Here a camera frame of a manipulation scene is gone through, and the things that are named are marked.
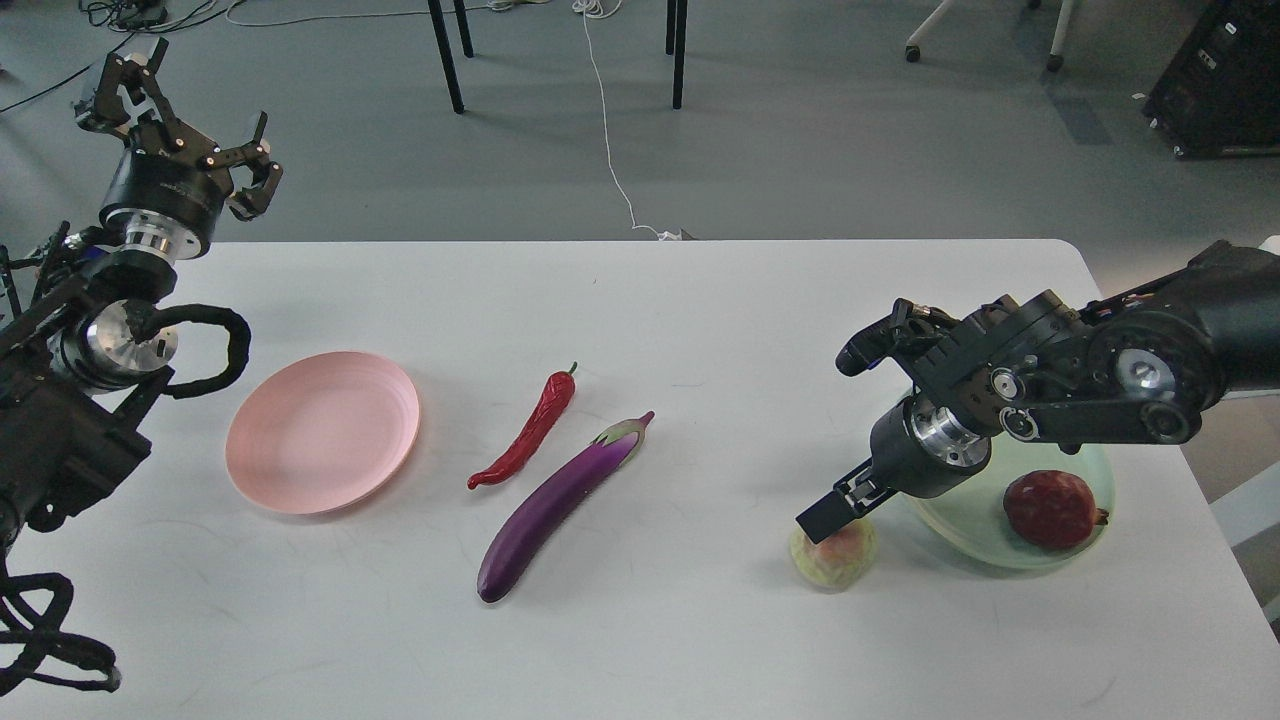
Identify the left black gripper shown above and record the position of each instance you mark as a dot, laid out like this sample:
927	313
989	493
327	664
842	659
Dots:
153	186

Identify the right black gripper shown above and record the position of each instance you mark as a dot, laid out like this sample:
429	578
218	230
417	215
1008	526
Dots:
917	449

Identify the yellow green peach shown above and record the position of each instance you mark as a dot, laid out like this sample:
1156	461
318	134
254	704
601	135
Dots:
838	561

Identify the red pomegranate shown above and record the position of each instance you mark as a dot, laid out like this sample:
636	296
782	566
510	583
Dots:
1053	509

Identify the purple eggplant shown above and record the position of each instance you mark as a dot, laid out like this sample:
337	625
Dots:
534	522

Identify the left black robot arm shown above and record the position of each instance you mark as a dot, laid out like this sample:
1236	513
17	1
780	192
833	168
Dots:
89	348

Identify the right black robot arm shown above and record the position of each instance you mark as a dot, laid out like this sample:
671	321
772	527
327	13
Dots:
1139	368

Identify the green plate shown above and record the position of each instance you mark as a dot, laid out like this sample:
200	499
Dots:
972	519

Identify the black table leg left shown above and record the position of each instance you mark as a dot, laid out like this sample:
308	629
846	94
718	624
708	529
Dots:
436	13

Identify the black table leg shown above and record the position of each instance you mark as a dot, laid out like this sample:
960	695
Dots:
677	16
436	13

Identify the red chili pepper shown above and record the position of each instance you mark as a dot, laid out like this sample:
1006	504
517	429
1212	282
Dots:
556	395

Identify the pink plate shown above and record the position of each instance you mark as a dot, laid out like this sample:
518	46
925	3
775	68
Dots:
323	433

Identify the white chair base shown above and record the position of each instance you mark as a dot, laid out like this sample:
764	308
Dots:
1039	30

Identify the black table leg right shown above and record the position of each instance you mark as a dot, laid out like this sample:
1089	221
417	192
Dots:
677	16

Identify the black equipment box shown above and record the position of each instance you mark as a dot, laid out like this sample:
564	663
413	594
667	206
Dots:
1219	96

